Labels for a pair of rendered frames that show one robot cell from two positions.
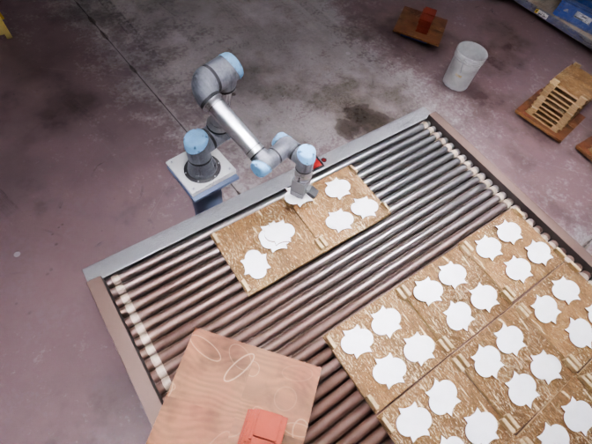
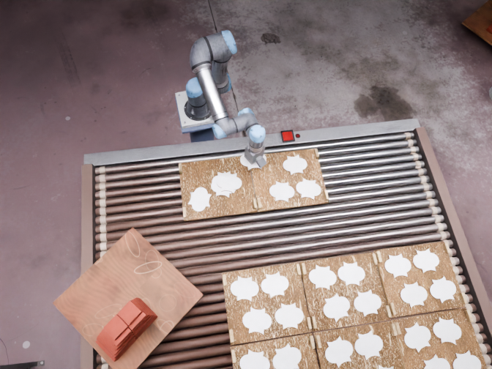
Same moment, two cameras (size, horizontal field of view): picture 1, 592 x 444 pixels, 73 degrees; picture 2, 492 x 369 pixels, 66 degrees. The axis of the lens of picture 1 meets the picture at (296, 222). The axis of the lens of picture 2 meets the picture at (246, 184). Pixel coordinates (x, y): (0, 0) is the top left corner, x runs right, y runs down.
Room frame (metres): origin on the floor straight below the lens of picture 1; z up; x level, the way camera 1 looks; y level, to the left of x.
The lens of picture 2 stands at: (0.22, -0.40, 2.95)
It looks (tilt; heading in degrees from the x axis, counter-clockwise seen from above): 68 degrees down; 28
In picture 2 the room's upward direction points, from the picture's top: 8 degrees clockwise
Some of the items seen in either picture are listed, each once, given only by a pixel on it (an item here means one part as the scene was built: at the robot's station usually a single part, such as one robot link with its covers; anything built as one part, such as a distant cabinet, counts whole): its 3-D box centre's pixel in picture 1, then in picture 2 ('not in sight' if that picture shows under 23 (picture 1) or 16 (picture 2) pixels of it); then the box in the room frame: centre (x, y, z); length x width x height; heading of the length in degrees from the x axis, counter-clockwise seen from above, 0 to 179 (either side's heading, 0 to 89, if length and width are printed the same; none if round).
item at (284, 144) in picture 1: (284, 148); (245, 121); (1.09, 0.11, 1.33); 0.11 x 0.11 x 0.08; 59
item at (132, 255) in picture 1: (287, 181); (259, 143); (1.25, 0.09, 0.89); 2.08 x 0.08 x 0.06; 134
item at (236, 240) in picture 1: (267, 243); (217, 187); (0.85, 0.11, 0.93); 0.41 x 0.35 x 0.02; 134
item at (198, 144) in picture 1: (198, 145); (197, 91); (1.22, 0.54, 1.06); 0.13 x 0.12 x 0.14; 149
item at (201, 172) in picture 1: (201, 162); (198, 103); (1.22, 0.53, 0.95); 0.15 x 0.15 x 0.10
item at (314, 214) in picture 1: (338, 205); (288, 179); (1.13, -0.19, 0.93); 0.41 x 0.35 x 0.02; 134
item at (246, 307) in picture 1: (342, 249); (273, 215); (0.91, -0.24, 0.90); 1.95 x 0.05 x 0.05; 134
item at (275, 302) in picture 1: (348, 257); (274, 223); (0.87, -0.28, 0.90); 1.95 x 0.05 x 0.05; 134
